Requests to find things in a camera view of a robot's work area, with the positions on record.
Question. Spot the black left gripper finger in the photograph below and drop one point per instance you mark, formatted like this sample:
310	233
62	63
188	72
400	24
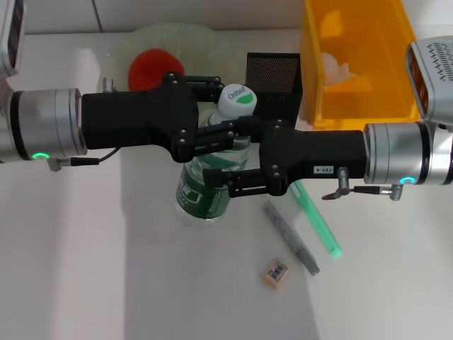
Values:
209	88
216	140

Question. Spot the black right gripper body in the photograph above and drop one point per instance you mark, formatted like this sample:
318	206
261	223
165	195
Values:
318	152

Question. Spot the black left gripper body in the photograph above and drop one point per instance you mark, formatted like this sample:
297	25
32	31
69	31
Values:
134	117

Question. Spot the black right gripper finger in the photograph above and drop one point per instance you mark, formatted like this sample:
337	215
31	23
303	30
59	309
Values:
244	180
253	125

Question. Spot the clear water bottle green label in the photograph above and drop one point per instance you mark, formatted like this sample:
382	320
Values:
237	101

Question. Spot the mint green pen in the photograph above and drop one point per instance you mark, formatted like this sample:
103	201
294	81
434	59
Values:
318	223

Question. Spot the white paper ball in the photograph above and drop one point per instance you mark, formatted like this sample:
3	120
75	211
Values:
334	71

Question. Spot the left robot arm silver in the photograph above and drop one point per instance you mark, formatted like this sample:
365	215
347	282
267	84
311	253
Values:
42	124

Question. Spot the green glass fruit plate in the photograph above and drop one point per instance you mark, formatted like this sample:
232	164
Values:
198	49

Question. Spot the black mesh pen holder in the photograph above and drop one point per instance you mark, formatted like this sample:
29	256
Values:
276	78

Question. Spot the grey pen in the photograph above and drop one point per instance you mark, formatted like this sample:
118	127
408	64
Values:
290	237

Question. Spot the tan eraser with barcode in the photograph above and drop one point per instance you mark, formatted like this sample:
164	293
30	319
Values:
276	273

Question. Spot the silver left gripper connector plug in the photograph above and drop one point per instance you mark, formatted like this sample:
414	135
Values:
108	85

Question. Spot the yellow plastic storage bin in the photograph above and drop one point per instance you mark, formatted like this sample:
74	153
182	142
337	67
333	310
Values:
375	88

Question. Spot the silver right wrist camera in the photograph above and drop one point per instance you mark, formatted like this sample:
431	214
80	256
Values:
435	78

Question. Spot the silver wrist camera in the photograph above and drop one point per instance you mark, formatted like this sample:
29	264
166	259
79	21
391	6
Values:
435	78
10	35

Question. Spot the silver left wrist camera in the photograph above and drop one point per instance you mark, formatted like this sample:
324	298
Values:
10	35

